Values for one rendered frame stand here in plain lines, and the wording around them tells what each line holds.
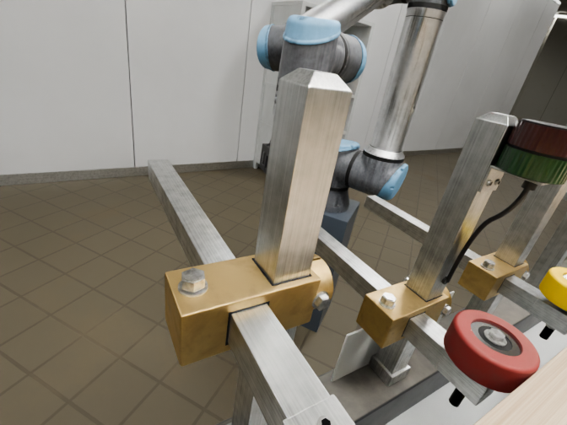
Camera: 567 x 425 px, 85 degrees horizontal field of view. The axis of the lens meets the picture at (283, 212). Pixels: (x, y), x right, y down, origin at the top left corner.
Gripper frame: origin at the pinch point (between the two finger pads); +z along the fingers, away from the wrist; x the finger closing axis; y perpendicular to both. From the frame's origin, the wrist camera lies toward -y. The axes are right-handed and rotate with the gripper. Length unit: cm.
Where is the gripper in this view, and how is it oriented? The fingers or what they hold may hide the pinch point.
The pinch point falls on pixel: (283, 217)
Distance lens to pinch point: 66.7
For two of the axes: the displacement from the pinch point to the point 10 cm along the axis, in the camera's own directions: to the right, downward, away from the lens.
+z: -1.7, 8.7, 4.7
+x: -8.6, 1.0, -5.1
